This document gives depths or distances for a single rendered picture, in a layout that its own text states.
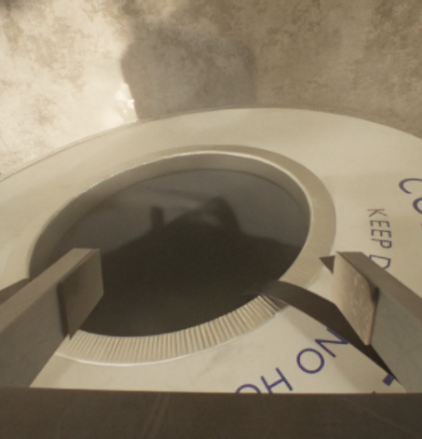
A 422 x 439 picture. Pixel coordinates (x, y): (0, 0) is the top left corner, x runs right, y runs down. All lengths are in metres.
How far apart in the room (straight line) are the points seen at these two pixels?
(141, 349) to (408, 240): 0.38
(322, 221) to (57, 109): 1.26
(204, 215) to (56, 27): 0.90
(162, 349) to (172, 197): 0.54
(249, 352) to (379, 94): 1.13
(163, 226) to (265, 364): 0.61
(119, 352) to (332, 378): 0.23
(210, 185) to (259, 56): 0.58
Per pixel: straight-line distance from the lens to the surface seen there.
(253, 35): 1.22
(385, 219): 0.53
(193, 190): 0.84
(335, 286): 0.17
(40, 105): 1.56
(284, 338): 0.37
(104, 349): 0.41
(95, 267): 0.16
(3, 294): 0.56
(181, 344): 0.38
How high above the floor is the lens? 1.21
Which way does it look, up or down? 51 degrees down
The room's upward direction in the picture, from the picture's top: 168 degrees counter-clockwise
